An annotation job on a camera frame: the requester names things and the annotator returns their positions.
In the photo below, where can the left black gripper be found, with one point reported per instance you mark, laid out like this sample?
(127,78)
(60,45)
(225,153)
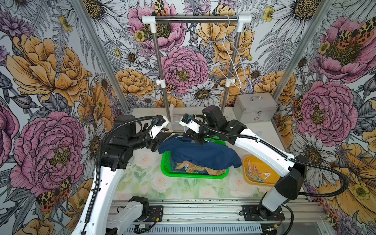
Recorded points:
(157,141)

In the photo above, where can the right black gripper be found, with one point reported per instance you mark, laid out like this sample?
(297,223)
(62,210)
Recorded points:
(196,136)

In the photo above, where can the light blue hanger navy shirt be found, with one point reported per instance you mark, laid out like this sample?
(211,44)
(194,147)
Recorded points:
(178,128)

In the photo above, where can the dark navy t-shirt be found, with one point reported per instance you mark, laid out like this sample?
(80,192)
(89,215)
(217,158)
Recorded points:
(210,155)

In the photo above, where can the tan t-shirt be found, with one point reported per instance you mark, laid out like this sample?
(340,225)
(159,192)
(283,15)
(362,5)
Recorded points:
(191,168)

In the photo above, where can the light blue wire hanger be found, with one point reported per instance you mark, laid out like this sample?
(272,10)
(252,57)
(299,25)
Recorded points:
(239,55)

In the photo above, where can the teal clothespin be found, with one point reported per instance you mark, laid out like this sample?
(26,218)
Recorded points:
(257,179)

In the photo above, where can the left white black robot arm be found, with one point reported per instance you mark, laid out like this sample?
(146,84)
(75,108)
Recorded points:
(129,134)

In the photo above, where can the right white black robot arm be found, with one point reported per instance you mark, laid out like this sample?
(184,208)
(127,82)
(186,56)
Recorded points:
(291,174)

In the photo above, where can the green perforated plastic basket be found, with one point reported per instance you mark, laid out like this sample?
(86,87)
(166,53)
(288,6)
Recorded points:
(165,167)

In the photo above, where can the silver metal case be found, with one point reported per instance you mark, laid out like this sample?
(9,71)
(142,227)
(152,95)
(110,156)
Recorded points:
(252,108)

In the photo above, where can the yellow plastic tray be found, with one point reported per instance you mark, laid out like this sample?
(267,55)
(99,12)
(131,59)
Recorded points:
(262,168)

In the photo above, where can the metal clothes rack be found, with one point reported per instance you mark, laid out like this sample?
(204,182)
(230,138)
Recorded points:
(153,20)

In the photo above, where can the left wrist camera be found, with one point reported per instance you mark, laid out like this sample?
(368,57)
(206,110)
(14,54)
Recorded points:
(160,123)

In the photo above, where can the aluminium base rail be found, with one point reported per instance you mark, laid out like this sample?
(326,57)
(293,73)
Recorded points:
(203,217)

